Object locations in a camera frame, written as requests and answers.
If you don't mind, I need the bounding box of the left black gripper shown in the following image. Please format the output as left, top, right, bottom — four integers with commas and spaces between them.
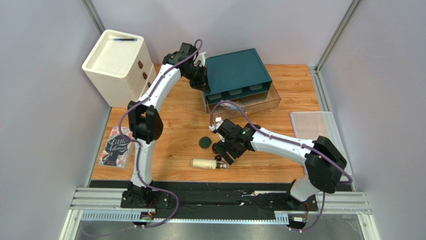
184, 64, 212, 94

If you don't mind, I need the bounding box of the cream gold pump bottle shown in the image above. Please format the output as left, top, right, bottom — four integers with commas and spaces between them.
190, 158, 229, 170

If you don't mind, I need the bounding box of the teal drawer organizer box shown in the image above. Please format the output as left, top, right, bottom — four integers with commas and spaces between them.
205, 48, 272, 105

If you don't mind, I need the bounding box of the black round cap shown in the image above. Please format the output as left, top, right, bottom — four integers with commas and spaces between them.
214, 154, 223, 162

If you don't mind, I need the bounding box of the clear lip gloss tube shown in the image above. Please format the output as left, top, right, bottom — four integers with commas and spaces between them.
219, 102, 242, 118

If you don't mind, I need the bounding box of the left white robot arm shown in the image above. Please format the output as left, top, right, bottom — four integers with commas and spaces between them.
120, 42, 211, 208

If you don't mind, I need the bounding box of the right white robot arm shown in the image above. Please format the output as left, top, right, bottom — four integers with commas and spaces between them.
209, 119, 347, 210

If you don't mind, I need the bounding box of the dark green round compact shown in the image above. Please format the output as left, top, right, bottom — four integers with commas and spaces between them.
198, 136, 212, 149

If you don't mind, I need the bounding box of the white drawer cabinet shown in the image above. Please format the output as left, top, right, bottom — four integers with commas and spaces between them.
82, 29, 157, 109

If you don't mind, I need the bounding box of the Little Women book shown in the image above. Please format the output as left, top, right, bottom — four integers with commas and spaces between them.
97, 126, 134, 169

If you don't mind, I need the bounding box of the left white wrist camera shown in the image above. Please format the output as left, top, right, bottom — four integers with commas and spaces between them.
194, 51, 209, 67

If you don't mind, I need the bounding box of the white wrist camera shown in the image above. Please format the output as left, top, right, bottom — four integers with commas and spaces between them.
194, 51, 209, 67
209, 117, 224, 133

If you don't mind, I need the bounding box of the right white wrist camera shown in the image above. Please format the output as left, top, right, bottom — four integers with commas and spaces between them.
209, 117, 224, 133

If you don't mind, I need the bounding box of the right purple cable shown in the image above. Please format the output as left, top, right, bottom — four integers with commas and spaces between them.
208, 99, 354, 233

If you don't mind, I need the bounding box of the purple cable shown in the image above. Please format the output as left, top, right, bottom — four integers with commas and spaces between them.
208, 99, 354, 233
117, 38, 204, 229

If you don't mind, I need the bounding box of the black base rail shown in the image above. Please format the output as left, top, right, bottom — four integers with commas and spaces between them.
120, 181, 319, 212

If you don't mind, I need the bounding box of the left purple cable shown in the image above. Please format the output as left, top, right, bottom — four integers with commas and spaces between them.
117, 38, 204, 229

